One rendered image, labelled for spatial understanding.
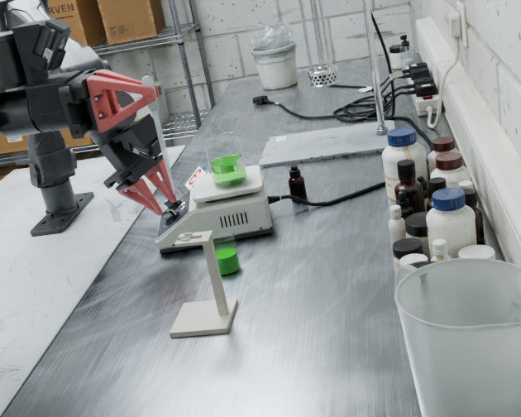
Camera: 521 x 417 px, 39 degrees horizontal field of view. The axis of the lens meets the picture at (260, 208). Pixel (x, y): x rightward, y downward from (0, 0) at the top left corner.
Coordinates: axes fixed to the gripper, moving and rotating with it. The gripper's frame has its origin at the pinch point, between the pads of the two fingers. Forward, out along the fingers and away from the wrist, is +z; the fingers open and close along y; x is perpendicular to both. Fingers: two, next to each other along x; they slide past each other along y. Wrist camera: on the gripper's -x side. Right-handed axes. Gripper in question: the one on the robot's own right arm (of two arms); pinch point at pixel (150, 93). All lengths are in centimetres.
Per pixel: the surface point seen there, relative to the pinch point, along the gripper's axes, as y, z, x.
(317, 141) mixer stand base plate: 72, 12, 31
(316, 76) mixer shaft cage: 69, 14, 16
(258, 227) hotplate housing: 25.8, 4.5, 30.4
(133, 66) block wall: 272, -97, 40
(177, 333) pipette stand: -4.0, -2.6, 31.5
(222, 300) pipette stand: -0.7, 3.4, 29.1
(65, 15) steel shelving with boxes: 236, -109, 7
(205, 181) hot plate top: 32.5, -4.7, 23.4
